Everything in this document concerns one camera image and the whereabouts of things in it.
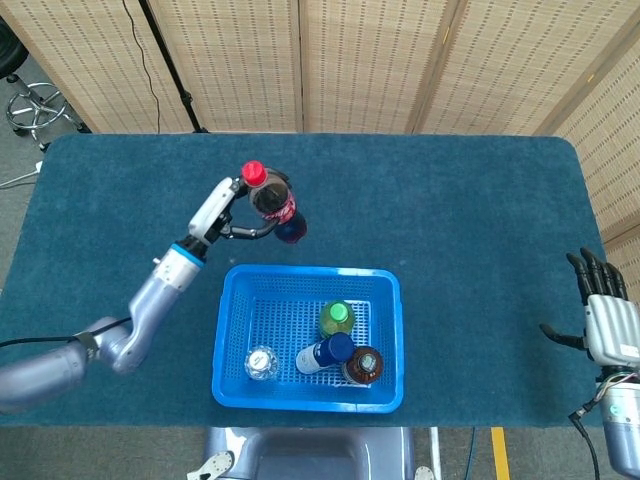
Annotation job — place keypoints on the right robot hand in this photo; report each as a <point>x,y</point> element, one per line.
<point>612,330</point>

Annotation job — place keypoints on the black tripod stand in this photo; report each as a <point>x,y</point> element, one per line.
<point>170,65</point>

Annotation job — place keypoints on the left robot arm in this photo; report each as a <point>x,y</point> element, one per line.
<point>150,300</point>

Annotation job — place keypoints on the cola bottle red cap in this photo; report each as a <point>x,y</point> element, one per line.
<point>272,200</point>

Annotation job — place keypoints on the green tea bottle green cap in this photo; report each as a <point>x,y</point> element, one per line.
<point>337,317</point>

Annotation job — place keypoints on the clear water bottle white cap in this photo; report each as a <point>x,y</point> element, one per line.
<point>261,362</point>

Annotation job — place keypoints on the black stool chrome base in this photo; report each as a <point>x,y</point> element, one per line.
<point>10,50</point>

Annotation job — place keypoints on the blue plastic basket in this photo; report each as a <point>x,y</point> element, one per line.
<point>300,402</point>

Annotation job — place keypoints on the white table leg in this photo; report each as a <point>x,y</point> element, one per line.
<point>436,450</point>

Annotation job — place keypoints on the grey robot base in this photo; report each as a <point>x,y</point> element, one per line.
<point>325,450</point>

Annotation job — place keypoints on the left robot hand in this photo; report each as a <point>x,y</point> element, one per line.
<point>212,210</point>

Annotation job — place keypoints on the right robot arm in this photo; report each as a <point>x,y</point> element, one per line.
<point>622,425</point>

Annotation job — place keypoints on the brown tea bottle black cap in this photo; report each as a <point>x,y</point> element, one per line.
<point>365,365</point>

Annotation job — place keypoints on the teal tablecloth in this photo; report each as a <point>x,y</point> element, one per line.
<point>475,225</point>

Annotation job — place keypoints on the navy white drink bottle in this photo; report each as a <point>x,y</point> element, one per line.
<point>320,355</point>

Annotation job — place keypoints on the bamboo folding screen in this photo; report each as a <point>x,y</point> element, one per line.
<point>370,60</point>

